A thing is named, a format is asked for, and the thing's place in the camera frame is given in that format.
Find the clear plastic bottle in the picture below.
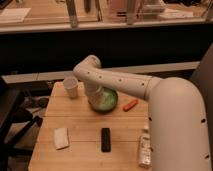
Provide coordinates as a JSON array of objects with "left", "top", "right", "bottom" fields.
[{"left": 138, "top": 125, "right": 151, "bottom": 168}]

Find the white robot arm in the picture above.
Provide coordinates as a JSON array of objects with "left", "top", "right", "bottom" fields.
[{"left": 73, "top": 55, "right": 213, "bottom": 171}]

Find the wooden table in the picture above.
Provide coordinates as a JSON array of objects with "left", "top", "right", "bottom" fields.
[{"left": 28, "top": 82, "right": 150, "bottom": 171}]

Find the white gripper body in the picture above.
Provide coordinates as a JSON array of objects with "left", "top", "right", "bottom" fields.
[{"left": 88, "top": 89, "right": 104, "bottom": 106}]

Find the black rectangular bar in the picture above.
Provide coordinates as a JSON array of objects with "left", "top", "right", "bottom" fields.
[{"left": 101, "top": 128, "right": 111, "bottom": 152}]

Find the green bowl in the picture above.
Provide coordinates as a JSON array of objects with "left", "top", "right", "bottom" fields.
[{"left": 90, "top": 88, "right": 118, "bottom": 112}]

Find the black chair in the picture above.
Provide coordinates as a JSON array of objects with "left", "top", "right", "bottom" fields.
[{"left": 0, "top": 76, "right": 43, "bottom": 171}]

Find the white paper cup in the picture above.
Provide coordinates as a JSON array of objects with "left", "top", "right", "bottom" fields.
[{"left": 63, "top": 76, "right": 78, "bottom": 99}]

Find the orange carrot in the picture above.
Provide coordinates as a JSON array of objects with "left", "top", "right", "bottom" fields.
[{"left": 123, "top": 99, "right": 138, "bottom": 112}]

